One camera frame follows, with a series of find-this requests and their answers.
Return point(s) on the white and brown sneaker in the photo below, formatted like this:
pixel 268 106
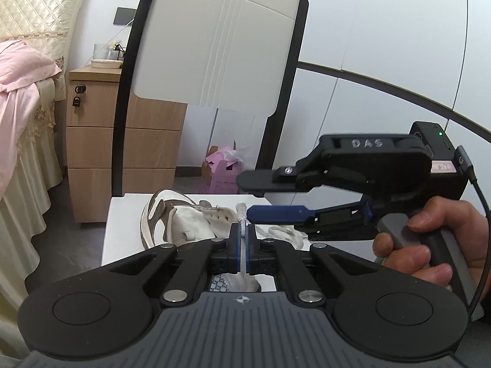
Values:
pixel 180 218

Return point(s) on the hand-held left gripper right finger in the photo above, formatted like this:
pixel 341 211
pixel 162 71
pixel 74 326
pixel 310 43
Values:
pixel 251 245

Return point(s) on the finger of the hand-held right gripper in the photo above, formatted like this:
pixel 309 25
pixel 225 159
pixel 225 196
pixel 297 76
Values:
pixel 264 182
pixel 276 214

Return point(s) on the wooden drawer cabinet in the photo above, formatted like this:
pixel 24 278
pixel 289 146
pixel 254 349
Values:
pixel 145 153

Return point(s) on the pink blanket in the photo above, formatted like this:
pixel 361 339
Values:
pixel 23 76

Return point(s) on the pink cardboard box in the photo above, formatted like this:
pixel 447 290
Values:
pixel 222 176

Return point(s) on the small dried plant pot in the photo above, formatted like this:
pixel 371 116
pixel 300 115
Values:
pixel 117 51

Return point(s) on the person's right hand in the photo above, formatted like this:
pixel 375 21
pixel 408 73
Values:
pixel 468 237

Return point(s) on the white tray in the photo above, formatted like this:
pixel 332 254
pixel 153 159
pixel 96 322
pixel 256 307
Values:
pixel 105 64

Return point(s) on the dark wall socket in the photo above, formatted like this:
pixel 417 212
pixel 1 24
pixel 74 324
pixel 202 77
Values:
pixel 122 16

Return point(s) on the white shoelace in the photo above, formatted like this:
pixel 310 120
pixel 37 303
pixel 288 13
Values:
pixel 242 214

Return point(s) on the white chair with black frame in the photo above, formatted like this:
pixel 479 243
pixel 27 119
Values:
pixel 214 46

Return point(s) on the keys in cabinet lock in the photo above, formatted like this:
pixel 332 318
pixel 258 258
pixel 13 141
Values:
pixel 76 102

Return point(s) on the cream quilted headboard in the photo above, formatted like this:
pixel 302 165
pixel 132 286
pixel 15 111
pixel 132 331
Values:
pixel 38 7

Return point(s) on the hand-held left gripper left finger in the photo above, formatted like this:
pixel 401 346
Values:
pixel 240 243

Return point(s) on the clear plastic bag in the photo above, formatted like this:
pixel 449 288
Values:
pixel 234 155

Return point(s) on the bed with cream skirt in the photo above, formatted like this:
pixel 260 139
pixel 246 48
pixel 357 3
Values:
pixel 23 237

